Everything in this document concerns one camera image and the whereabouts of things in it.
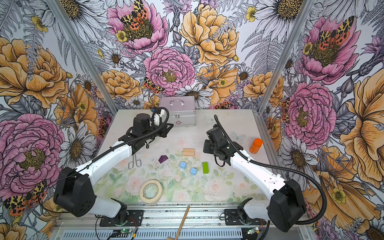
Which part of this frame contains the long green block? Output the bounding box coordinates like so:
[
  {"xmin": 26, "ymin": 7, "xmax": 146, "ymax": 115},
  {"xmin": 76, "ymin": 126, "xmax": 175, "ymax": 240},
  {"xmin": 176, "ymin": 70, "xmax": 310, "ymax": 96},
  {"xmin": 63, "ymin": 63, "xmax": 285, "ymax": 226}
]
[{"xmin": 202, "ymin": 162, "xmax": 210, "ymax": 174}]

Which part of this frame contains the orange plastic cup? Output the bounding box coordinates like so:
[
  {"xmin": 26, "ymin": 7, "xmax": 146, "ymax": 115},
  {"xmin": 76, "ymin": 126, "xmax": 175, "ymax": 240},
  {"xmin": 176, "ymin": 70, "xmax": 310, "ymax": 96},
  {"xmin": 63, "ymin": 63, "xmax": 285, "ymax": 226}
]
[{"xmin": 250, "ymin": 138, "xmax": 263, "ymax": 154}]

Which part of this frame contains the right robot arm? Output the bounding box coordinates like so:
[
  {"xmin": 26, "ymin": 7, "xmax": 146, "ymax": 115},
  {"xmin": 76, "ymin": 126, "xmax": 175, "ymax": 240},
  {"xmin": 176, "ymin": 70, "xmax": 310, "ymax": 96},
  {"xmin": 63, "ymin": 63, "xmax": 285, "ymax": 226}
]
[{"xmin": 203, "ymin": 125, "xmax": 307, "ymax": 233}]

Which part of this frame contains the silver first aid case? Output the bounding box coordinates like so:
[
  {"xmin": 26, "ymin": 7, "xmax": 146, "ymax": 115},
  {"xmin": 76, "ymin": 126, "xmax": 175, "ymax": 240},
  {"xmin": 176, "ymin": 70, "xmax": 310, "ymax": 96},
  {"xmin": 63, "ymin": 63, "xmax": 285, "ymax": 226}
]
[{"xmin": 159, "ymin": 96, "xmax": 196, "ymax": 127}]

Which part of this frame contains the masking tape roll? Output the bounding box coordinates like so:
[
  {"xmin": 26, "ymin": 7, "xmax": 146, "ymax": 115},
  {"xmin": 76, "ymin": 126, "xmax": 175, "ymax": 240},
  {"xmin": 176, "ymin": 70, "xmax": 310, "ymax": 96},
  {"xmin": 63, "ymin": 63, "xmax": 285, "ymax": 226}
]
[{"xmin": 139, "ymin": 180, "xmax": 163, "ymax": 205}]

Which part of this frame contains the light blue cube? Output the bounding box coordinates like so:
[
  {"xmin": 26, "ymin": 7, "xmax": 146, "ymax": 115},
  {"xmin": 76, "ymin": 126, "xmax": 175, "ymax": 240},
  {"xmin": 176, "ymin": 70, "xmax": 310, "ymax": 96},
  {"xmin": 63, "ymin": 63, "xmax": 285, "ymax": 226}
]
[
  {"xmin": 191, "ymin": 168, "xmax": 198, "ymax": 176},
  {"xmin": 180, "ymin": 162, "xmax": 187, "ymax": 169}
]

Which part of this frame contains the purple wood block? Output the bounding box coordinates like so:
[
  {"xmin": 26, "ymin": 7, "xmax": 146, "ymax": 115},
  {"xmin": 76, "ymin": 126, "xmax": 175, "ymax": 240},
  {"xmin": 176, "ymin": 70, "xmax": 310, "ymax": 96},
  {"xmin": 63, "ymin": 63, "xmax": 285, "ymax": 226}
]
[{"xmin": 159, "ymin": 155, "xmax": 169, "ymax": 164}]

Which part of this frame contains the natural wood plank block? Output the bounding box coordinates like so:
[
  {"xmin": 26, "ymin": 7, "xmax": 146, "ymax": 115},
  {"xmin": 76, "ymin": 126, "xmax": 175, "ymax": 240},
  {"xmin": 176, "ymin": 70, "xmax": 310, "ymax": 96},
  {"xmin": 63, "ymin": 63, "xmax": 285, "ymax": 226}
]
[{"xmin": 182, "ymin": 148, "xmax": 196, "ymax": 157}]

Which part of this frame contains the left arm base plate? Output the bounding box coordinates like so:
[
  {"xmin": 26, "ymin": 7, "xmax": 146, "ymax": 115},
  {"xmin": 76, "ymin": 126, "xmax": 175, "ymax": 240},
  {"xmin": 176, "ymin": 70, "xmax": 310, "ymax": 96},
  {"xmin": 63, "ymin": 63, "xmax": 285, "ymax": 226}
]
[{"xmin": 99, "ymin": 210, "xmax": 145, "ymax": 227}]

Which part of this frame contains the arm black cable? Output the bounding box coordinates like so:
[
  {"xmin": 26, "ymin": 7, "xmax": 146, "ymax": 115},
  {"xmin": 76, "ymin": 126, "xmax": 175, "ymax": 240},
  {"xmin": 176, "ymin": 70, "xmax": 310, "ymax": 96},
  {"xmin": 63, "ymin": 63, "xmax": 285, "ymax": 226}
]
[
  {"xmin": 213, "ymin": 114, "xmax": 328, "ymax": 226},
  {"xmin": 38, "ymin": 107, "xmax": 170, "ymax": 215}
]

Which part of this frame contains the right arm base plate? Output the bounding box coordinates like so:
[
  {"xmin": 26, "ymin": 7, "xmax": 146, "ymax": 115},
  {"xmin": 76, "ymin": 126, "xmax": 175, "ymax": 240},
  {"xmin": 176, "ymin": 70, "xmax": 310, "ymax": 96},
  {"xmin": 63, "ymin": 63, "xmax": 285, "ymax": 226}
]
[{"xmin": 224, "ymin": 209, "xmax": 267, "ymax": 226}]

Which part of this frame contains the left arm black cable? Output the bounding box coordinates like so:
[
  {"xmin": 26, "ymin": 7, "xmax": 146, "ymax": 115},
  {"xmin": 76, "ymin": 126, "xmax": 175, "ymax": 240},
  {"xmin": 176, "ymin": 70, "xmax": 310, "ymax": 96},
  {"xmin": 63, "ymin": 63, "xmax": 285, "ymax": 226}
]
[{"xmin": 38, "ymin": 107, "xmax": 170, "ymax": 215}]

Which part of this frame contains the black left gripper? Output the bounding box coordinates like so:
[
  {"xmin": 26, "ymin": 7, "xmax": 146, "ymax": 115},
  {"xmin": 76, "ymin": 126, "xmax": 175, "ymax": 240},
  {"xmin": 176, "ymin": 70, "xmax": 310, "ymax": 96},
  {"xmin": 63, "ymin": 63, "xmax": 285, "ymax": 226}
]
[{"xmin": 143, "ymin": 121, "xmax": 174, "ymax": 140}]

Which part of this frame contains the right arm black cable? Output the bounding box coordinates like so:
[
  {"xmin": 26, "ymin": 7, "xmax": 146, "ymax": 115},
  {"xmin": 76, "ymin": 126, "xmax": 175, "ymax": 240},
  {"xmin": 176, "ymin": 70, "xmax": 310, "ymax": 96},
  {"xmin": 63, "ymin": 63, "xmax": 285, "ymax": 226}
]
[{"xmin": 213, "ymin": 114, "xmax": 328, "ymax": 226}]

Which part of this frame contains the wooden stick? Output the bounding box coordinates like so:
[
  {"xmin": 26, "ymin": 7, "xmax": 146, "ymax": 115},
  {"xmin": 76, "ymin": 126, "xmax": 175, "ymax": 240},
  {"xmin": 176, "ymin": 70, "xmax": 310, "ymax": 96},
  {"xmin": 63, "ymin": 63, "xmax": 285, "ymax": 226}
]
[{"xmin": 167, "ymin": 206, "xmax": 191, "ymax": 240}]

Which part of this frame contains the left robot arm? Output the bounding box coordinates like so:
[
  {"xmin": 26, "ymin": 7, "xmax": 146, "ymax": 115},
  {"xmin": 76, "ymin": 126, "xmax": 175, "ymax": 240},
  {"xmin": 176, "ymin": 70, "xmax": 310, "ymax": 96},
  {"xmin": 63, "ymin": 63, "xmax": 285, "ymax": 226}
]
[{"xmin": 53, "ymin": 107, "xmax": 174, "ymax": 225}]

